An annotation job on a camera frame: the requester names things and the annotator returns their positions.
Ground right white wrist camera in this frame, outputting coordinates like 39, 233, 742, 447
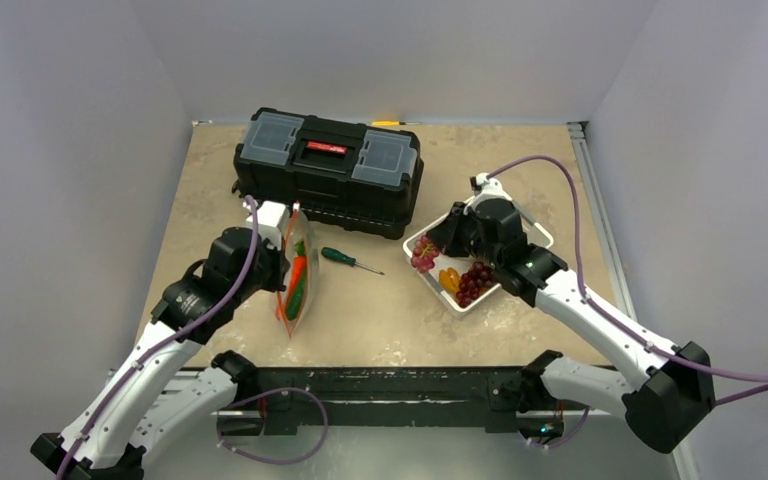
466, 173, 513, 210

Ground green handle screwdriver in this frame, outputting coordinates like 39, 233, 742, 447
320, 247, 384, 276

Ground aluminium frame rail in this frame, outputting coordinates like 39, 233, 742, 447
566, 121, 700, 480

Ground yellow orange toy pepper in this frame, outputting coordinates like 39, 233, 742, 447
438, 267, 461, 296

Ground orange toy carrot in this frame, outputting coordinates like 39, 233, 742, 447
284, 240, 308, 309

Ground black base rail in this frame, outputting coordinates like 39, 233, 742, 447
219, 366, 566, 442

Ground light red toy grapes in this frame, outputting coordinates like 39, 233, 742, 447
411, 235, 441, 273

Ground clear orange-zip bag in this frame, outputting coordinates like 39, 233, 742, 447
274, 202, 319, 338

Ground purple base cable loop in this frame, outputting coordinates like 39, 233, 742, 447
216, 386, 328, 466

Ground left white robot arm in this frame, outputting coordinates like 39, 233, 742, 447
30, 224, 289, 479

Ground green toy cucumber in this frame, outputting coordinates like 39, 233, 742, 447
284, 275, 307, 321

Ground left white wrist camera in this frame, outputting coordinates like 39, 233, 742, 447
244, 197, 290, 253

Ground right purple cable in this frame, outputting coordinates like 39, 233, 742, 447
486, 155, 768, 408

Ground white perforated plastic basket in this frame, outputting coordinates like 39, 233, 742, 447
403, 200, 565, 317

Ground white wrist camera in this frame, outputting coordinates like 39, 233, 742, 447
466, 173, 513, 210
244, 197, 290, 253

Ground dark red toy grapes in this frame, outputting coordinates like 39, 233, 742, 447
455, 262, 495, 309

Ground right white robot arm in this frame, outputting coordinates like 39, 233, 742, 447
426, 198, 715, 454

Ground black plastic toolbox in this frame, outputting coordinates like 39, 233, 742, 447
231, 107, 424, 240

